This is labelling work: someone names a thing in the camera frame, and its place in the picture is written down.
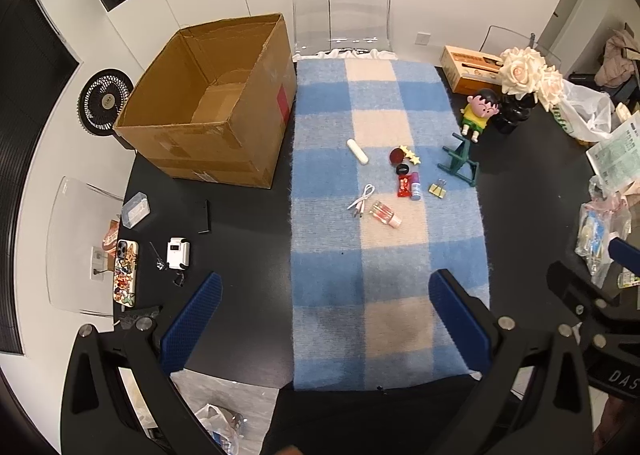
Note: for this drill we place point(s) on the small pink purple bottle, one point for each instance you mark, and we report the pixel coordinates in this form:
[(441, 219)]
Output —
[(415, 187)]

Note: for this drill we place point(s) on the person's right forearm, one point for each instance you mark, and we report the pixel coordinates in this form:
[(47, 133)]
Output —
[(620, 430)]

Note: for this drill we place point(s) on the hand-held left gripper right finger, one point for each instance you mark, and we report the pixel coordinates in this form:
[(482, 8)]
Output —
[(457, 320)]

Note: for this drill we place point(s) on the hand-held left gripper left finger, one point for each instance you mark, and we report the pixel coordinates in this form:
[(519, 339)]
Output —
[(192, 320)]

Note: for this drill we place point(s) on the clear plastic box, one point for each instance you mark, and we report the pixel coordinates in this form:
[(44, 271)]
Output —
[(135, 210)]

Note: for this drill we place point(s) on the cartoon boy figurine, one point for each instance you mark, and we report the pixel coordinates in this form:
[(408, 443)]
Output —
[(475, 117)]

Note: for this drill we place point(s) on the white rose bouquet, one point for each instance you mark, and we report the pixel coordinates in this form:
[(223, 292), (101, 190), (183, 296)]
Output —
[(522, 70)]

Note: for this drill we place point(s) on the green toy stool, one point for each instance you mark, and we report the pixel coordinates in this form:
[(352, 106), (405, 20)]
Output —
[(462, 160)]

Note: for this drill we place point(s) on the yellow binder clip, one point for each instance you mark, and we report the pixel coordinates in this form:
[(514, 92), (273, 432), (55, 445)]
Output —
[(437, 190)]

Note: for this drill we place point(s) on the pile of clothes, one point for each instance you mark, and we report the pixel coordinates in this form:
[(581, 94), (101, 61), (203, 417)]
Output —
[(617, 60)]

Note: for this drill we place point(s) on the crumpled clear plastic bag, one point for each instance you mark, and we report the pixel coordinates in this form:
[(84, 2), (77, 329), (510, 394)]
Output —
[(220, 427)]

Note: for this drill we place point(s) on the white wall outlet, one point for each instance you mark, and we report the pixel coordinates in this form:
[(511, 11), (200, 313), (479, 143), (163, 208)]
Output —
[(100, 265)]

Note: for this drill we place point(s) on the black standing fan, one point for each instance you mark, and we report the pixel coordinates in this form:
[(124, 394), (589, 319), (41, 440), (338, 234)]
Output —
[(102, 102)]

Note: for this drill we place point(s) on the red instant noodle cup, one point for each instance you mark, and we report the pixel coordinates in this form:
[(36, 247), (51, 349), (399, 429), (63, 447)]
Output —
[(111, 235)]

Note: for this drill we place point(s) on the clear plastic chair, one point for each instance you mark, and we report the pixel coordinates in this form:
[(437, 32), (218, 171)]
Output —
[(515, 37), (340, 10), (75, 245)]

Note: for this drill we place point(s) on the blue checked blanket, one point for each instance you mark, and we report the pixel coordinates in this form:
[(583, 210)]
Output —
[(385, 275)]

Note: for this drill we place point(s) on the small black clip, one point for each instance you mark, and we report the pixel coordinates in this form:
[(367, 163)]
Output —
[(179, 279)]

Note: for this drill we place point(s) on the black card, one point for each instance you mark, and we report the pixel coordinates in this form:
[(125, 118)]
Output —
[(204, 217)]

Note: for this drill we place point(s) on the white wall socket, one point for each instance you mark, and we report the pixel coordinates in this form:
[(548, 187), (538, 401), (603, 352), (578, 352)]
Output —
[(422, 38)]

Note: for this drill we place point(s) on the yellow star hair clip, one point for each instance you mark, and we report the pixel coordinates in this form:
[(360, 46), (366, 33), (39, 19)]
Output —
[(411, 155)]

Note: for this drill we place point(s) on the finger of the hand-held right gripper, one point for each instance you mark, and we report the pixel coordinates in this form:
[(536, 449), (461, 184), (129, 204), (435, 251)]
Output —
[(575, 287), (624, 251)]

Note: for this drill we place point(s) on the white plastic bag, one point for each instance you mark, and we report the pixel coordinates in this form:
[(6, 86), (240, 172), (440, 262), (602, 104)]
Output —
[(587, 112)]

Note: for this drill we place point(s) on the phone with cartoon case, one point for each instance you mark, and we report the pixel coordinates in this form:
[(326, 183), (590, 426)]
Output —
[(126, 275)]

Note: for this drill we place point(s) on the red candy packet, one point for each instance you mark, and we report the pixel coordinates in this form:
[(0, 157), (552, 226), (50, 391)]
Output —
[(403, 186)]

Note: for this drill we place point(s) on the metal nail clipper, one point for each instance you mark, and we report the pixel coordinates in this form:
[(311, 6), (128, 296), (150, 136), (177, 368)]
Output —
[(157, 257)]

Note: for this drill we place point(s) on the orange tissue box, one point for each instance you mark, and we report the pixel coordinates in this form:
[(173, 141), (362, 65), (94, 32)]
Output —
[(467, 72)]

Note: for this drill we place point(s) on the black vase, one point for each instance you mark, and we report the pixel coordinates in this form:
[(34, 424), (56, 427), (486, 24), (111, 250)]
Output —
[(512, 115)]

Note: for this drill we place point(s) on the clear plastic packets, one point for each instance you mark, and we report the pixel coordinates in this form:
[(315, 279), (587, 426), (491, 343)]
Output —
[(597, 230)]

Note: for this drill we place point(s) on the white oblong tube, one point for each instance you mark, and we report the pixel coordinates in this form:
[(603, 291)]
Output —
[(358, 152)]

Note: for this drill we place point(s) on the brown cardboard box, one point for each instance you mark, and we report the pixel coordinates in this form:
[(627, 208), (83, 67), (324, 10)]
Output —
[(210, 150)]

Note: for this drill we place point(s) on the small round mirror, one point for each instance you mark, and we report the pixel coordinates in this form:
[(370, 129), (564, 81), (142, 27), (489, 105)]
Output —
[(397, 157)]

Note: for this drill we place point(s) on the person's dark clothing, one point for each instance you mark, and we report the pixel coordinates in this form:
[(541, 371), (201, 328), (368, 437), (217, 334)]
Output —
[(370, 420)]

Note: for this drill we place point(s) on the small white device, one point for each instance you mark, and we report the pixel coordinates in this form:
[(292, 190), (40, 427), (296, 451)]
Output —
[(178, 253)]

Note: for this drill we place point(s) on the printed paper packet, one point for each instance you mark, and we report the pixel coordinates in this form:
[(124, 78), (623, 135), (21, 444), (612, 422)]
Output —
[(617, 150)]

